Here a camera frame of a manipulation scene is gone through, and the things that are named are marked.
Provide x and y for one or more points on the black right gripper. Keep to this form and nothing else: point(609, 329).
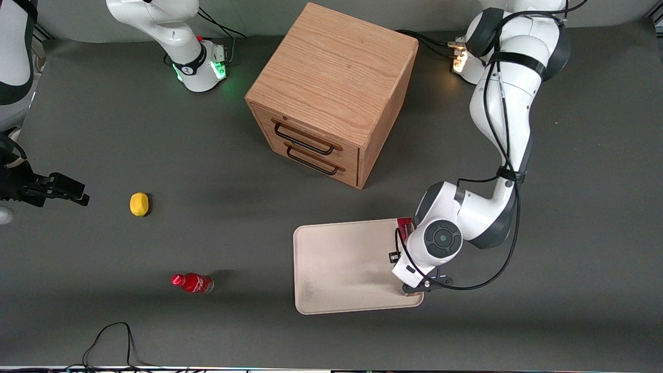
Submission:
point(15, 182)

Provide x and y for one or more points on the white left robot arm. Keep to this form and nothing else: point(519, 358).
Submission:
point(505, 103)

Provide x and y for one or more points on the red soda bottle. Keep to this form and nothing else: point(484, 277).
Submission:
point(194, 283)

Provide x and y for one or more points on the red cookie box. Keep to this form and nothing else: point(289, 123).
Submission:
point(405, 227)

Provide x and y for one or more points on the wooden drawer cabinet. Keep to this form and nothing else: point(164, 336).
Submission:
point(336, 77)

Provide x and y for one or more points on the yellow lemon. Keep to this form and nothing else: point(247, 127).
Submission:
point(139, 204)

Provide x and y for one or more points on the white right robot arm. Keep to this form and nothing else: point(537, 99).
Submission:
point(171, 31)

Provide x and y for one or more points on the beige plastic tray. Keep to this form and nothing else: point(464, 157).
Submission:
point(347, 267)

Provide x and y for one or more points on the wooden drawer front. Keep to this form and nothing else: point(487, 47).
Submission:
point(316, 165)
point(311, 137)

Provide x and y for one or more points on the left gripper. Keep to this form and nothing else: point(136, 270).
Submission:
point(392, 257)

